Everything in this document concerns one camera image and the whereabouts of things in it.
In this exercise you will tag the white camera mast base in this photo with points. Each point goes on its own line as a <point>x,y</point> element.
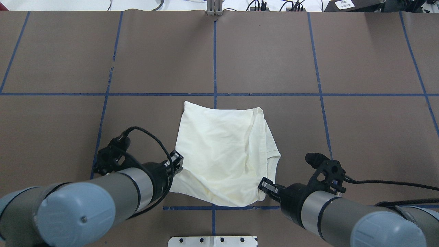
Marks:
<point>213,241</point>

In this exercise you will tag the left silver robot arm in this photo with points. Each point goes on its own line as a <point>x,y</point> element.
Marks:
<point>80,213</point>

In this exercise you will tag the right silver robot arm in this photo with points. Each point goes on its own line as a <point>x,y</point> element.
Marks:
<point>344,223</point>

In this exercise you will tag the cream long-sleeve cat shirt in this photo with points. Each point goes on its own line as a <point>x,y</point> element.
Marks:
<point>226,153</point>

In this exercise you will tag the black device with label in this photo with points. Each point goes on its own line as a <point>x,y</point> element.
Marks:
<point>355,6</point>

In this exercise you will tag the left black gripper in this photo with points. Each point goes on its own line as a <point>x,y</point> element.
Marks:
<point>158,174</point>

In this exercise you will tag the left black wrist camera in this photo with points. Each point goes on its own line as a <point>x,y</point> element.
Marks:
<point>110,158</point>

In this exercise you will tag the aluminium frame post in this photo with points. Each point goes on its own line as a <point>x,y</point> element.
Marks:
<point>214,8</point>

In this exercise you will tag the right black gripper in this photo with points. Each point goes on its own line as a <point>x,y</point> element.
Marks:
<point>292,194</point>

